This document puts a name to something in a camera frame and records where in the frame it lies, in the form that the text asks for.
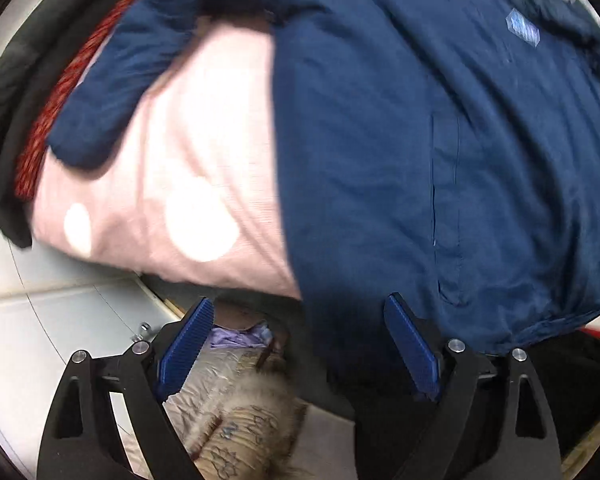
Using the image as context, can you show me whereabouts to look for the black garment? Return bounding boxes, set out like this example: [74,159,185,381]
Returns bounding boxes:
[0,0,151,250]

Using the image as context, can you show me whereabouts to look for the pink blanket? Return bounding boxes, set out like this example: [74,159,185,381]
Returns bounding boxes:
[30,15,303,301]

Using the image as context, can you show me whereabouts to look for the dark cloth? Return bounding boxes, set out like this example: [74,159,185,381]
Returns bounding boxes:
[325,332,600,480]

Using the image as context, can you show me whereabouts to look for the purple cloth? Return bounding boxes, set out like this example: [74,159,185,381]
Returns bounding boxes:
[207,322,275,352]

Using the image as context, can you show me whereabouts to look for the red patterned cloth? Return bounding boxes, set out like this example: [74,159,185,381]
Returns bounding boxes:
[14,0,147,204]

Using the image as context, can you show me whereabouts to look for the navy blue jacket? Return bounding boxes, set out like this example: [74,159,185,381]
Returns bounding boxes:
[46,0,600,401]

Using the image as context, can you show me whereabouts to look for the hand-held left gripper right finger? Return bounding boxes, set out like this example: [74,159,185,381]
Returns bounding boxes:
[383,292,564,480]

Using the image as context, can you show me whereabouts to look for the beige fur-trimmed quilted coat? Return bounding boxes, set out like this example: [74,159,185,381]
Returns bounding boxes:
[162,310,312,480]

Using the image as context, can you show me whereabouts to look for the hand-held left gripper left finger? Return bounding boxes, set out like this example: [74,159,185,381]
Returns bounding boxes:
[36,296,216,480]

